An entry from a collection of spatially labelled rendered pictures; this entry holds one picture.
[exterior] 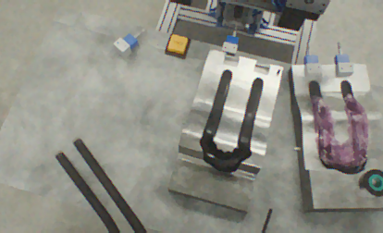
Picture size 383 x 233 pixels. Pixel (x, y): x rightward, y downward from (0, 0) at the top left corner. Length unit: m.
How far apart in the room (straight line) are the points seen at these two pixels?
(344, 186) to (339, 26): 1.53
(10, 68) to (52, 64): 1.05
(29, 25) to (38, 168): 1.43
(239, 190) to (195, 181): 0.14
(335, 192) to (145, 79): 0.74
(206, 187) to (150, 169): 0.21
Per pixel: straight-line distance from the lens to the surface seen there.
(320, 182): 1.25
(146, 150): 1.33
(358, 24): 2.68
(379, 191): 1.27
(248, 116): 1.28
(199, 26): 2.22
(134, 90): 1.41
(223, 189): 1.24
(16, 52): 2.60
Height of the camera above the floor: 2.08
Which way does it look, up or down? 71 degrees down
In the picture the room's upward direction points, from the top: 1 degrees counter-clockwise
